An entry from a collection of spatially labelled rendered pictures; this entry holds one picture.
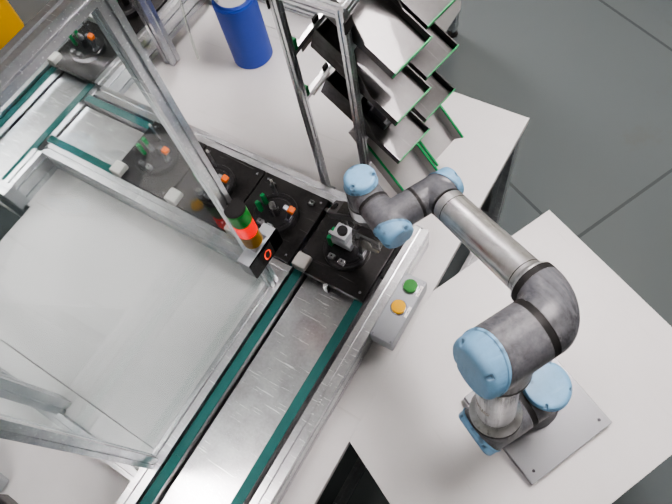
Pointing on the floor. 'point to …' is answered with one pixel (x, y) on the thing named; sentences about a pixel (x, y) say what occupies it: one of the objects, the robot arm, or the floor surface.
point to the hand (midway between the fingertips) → (365, 244)
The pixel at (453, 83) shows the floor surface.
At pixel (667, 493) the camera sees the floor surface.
